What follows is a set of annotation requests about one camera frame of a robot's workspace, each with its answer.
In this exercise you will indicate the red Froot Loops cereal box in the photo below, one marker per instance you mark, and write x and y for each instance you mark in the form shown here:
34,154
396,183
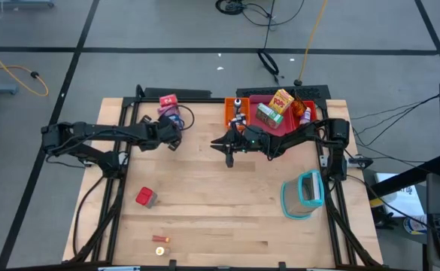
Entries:
168,100

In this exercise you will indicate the black flat panel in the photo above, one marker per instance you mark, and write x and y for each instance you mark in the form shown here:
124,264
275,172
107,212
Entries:
178,93

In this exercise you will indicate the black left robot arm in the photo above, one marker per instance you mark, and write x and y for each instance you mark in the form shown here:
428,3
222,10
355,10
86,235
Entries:
110,131

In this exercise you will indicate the small dark dropper bottle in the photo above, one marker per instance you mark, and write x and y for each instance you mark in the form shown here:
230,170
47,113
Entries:
239,123
238,117

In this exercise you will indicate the pink plastic bin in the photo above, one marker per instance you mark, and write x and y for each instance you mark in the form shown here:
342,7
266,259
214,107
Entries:
285,126

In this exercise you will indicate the black aluminium table frame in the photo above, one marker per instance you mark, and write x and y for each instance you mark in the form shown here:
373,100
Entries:
204,100

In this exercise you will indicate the yellow Corn Pops cereal box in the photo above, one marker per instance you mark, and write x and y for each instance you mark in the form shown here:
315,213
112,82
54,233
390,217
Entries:
281,101

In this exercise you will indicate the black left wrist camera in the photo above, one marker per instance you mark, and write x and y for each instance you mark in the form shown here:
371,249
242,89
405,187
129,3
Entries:
147,120

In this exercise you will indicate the blue Frosted Flakes cereal box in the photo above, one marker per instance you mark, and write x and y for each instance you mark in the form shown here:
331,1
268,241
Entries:
177,120

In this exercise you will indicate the spice jar with purple label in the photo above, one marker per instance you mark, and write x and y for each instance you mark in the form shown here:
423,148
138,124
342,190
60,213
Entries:
305,114

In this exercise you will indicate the orange plastic basket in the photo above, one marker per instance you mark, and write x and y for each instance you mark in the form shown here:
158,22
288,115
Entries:
230,109

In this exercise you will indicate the red plastic basket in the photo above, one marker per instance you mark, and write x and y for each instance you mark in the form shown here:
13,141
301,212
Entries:
313,107

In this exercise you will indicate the green cereal box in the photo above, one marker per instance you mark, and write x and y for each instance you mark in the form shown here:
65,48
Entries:
269,116

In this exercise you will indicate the black perforated panel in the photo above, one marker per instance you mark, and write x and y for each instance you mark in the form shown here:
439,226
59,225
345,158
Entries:
253,91

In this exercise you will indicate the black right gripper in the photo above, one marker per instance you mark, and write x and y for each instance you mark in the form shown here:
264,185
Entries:
253,141

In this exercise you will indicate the small red bottle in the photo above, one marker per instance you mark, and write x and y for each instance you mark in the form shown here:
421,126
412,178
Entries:
160,239

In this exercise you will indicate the white paper sheet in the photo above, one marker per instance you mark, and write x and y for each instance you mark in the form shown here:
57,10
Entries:
404,195

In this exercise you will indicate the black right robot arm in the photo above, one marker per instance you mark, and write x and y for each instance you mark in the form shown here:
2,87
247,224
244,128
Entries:
302,131

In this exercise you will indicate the teal metal box grater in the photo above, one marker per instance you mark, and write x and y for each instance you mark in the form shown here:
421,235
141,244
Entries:
298,199

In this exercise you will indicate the dark bottle with black nozzle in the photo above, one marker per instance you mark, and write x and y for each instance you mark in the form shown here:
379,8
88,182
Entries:
237,104

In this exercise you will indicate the tin with red lid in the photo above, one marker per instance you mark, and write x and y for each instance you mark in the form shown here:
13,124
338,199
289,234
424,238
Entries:
145,196

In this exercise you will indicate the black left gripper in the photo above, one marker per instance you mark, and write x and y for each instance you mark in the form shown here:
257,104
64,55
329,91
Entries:
167,133

